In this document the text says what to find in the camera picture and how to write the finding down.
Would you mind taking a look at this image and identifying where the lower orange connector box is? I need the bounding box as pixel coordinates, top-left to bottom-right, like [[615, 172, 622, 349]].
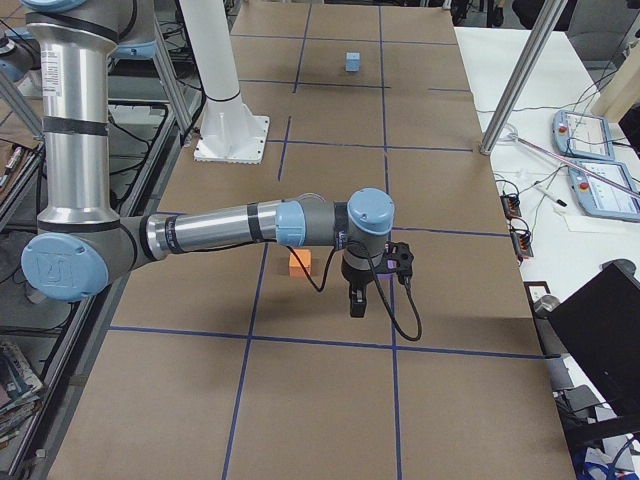
[[509, 228, 534, 260]]

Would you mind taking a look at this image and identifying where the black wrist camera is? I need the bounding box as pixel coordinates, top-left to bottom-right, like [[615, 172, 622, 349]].
[[375, 241, 414, 288]]

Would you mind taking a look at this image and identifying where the orange foam block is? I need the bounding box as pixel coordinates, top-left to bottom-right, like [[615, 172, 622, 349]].
[[289, 248, 312, 278]]

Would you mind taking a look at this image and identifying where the teach pendant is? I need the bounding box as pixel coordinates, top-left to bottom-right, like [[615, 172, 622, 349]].
[[552, 109, 615, 161], [569, 159, 639, 223]]

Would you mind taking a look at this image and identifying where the black monitor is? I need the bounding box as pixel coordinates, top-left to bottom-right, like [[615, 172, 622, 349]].
[[549, 264, 639, 415]]

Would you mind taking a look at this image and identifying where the orange connector box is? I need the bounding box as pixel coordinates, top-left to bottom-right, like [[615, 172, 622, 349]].
[[509, 228, 534, 260], [500, 193, 522, 220]]

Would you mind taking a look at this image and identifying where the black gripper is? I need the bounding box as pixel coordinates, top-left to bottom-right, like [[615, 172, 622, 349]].
[[341, 250, 373, 317]]

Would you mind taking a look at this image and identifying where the black camera cable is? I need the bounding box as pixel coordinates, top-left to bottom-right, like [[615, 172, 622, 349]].
[[284, 241, 424, 343]]

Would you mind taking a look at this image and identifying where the light blue foam block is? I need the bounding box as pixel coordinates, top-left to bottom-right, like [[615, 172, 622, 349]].
[[345, 51, 361, 73]]

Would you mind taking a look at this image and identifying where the lower teach pendant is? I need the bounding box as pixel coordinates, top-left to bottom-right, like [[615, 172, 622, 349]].
[[569, 159, 639, 223]]

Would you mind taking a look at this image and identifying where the aluminium frame post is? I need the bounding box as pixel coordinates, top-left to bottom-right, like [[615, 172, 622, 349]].
[[480, 0, 567, 155]]

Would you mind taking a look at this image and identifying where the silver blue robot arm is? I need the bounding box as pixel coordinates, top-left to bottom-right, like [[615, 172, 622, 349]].
[[21, 1, 400, 317]]

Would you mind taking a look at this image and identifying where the stack of books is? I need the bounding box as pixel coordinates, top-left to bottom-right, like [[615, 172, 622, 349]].
[[1, 338, 44, 446]]

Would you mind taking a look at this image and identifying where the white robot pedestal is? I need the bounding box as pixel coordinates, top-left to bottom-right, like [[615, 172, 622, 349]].
[[180, 0, 270, 164]]

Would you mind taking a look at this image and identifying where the upper orange connector box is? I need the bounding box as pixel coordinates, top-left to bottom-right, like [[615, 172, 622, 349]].
[[500, 193, 522, 220]]

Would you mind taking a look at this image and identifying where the black marker pen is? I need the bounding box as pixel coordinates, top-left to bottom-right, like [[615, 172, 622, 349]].
[[535, 184, 567, 208]]

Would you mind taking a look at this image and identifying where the upper teach pendant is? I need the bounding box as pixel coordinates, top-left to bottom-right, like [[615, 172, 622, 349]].
[[552, 109, 615, 161]]

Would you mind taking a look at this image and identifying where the long metal rod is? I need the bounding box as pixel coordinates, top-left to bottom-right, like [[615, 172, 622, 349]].
[[506, 133, 640, 200]]

